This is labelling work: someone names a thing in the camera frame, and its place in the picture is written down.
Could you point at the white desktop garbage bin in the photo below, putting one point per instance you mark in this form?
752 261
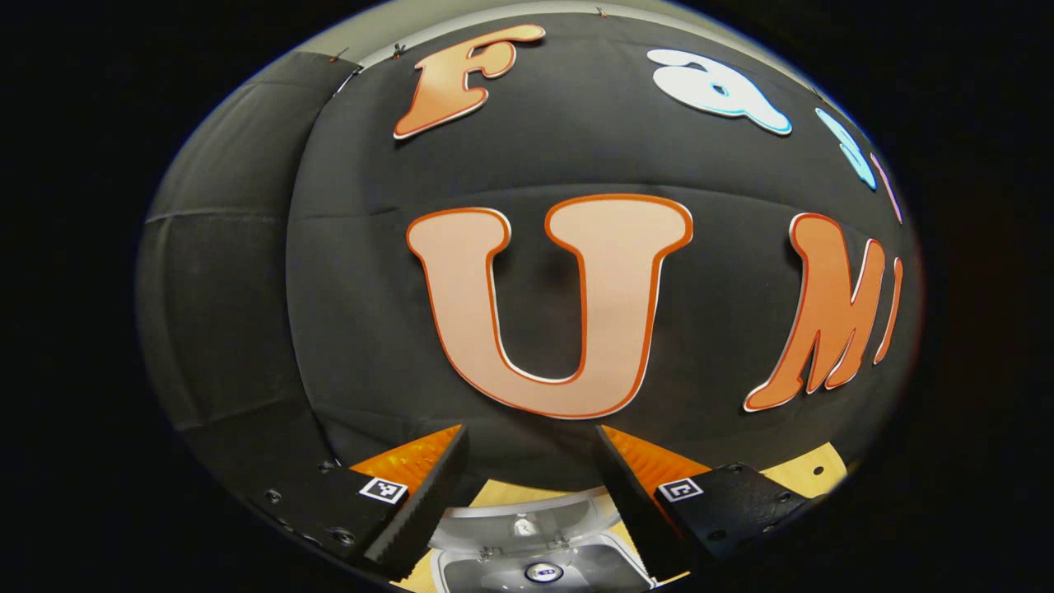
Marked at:
494 574

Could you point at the black backdrop cloth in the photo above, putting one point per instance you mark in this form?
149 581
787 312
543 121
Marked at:
370 329

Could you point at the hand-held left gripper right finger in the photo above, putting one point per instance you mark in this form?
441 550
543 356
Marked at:
638 511

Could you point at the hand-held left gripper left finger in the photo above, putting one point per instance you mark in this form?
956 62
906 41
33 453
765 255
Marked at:
420 511

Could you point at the blue pop can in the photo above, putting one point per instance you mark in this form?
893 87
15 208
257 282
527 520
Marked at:
543 572

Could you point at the wooden desktop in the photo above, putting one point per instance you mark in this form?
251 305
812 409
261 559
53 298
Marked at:
807 473

